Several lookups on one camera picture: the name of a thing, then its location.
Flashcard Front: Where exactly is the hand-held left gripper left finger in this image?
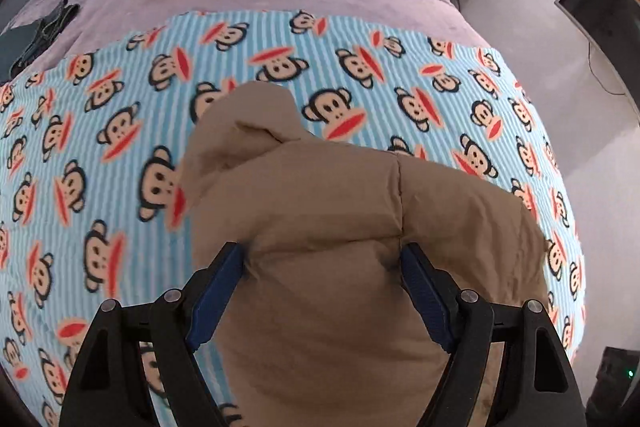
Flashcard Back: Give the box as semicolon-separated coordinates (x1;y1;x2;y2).
59;242;246;427

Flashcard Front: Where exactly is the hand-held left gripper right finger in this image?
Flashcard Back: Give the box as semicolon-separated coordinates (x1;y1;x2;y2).
400;243;587;427

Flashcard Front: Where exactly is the brown puffer jacket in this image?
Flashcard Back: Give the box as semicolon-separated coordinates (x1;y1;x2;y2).
177;82;551;427

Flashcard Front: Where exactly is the monkey print striped blanket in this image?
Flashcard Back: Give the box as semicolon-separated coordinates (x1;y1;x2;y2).
0;8;586;427

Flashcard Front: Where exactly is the black box with green light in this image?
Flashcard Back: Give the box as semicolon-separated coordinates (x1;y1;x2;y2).
584;346;640;427

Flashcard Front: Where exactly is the dark denim garment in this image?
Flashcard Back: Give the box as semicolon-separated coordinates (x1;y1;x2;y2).
10;0;81;78

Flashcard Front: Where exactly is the dark teal folded cloth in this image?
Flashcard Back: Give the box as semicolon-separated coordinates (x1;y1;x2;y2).
0;19;47;84

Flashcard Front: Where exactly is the flat dark screen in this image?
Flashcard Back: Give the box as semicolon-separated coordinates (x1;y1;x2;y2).
554;0;640;100

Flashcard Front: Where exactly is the thin black cable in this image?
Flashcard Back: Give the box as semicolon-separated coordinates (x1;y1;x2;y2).
586;39;628;96

